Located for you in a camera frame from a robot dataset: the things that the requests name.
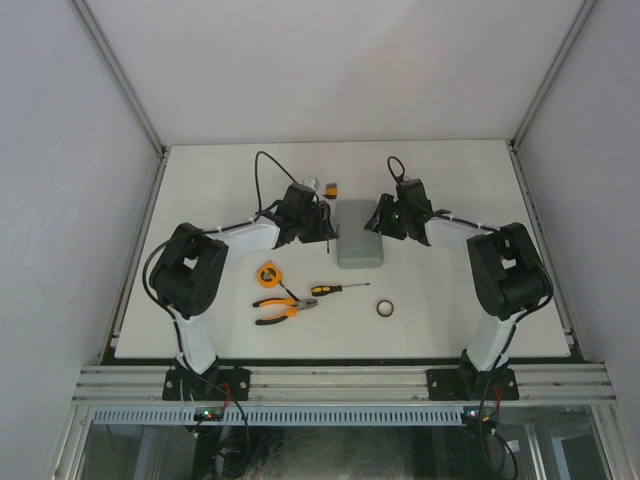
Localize grey plastic tool case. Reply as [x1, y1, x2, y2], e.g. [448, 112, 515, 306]
[335, 199, 384, 269]

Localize orange black pliers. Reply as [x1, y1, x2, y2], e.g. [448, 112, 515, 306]
[253, 297, 318, 326]

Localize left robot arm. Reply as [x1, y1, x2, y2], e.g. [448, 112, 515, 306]
[142, 182, 336, 400]

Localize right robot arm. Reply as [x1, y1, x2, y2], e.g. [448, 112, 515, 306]
[364, 179, 554, 399]

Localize orange hex key set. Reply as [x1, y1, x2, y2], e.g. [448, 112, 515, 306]
[323, 183, 338, 199]

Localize screwdriver near pliers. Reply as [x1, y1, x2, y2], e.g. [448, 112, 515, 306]
[310, 282, 369, 298]

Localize orange tape measure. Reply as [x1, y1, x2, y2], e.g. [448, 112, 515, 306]
[257, 261, 299, 301]

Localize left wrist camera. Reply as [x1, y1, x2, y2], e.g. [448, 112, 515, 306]
[302, 177, 320, 191]

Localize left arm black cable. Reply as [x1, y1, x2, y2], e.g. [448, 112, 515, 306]
[253, 151, 299, 216]

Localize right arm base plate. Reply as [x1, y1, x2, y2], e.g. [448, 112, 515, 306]
[426, 368, 520, 401]

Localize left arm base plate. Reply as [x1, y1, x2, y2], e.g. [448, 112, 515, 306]
[162, 366, 251, 401]

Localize grey slotted cable duct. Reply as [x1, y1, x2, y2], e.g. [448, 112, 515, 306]
[92, 405, 464, 427]

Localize aluminium front rail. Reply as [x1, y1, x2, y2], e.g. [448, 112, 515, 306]
[72, 364, 616, 406]

